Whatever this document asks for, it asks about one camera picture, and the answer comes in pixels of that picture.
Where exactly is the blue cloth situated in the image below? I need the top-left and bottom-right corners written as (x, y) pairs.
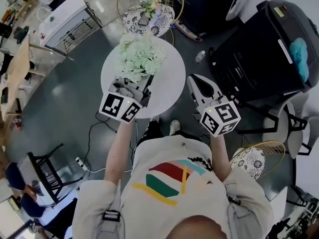
top-left (289, 37), bottom-right (310, 83)

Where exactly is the white cable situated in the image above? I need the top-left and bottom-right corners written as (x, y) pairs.
top-left (87, 166), bottom-right (133, 175)

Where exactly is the dark phone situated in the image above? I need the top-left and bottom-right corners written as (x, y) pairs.
top-left (138, 11), bottom-right (151, 26)

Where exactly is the white chair black frame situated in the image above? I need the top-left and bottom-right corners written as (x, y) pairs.
top-left (237, 93), bottom-right (309, 144)
top-left (286, 116), bottom-right (319, 159)

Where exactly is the person's right forearm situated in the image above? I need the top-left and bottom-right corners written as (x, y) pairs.
top-left (210, 133), bottom-right (232, 182)

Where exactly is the white metal cabinet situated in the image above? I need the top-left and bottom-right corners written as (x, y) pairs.
top-left (39, 0), bottom-right (103, 57)

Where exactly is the black cable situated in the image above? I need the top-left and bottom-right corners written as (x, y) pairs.
top-left (83, 111), bottom-right (118, 159)

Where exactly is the person's white printed shirt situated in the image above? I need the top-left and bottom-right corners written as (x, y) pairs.
top-left (72, 134), bottom-right (275, 239)

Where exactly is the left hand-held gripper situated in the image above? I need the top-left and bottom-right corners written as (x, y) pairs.
top-left (99, 74), bottom-right (156, 124)

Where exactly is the open laptop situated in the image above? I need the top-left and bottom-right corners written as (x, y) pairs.
top-left (15, 152), bottom-right (63, 192)

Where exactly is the white power strip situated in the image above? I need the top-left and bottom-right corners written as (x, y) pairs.
top-left (75, 156), bottom-right (89, 172)

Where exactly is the wooden table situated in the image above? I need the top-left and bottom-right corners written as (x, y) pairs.
top-left (0, 37), bottom-right (48, 124)

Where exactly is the lilac paper wrap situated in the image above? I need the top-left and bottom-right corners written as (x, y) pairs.
top-left (149, 7), bottom-right (165, 27)

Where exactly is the black wheeled machine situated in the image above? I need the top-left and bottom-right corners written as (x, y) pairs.
top-left (209, 0), bottom-right (319, 105)
top-left (174, 0), bottom-right (253, 42)

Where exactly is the clear water bottle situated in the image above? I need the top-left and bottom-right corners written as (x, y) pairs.
top-left (194, 50), bottom-right (206, 63)

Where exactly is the person's left forearm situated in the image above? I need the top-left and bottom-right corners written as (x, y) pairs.
top-left (104, 119), bottom-right (138, 184)

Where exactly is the patterned chair gold wire back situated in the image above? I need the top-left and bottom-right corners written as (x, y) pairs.
top-left (117, 0), bottom-right (185, 47)
top-left (229, 140), bottom-right (286, 182)

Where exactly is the white green flowers bunch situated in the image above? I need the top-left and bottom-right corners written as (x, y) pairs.
top-left (116, 31), bottom-right (168, 84)

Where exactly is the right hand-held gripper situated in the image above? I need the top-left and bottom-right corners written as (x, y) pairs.
top-left (186, 73), bottom-right (242, 137)

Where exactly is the round white table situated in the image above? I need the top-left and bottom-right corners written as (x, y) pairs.
top-left (100, 35), bottom-right (186, 120)

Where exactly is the person's patterned trouser leg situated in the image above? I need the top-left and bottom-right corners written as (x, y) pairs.
top-left (135, 119), bottom-right (165, 150)

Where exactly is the cream flower bunch with leaves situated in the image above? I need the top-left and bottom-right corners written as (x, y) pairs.
top-left (140, 0), bottom-right (163, 18)

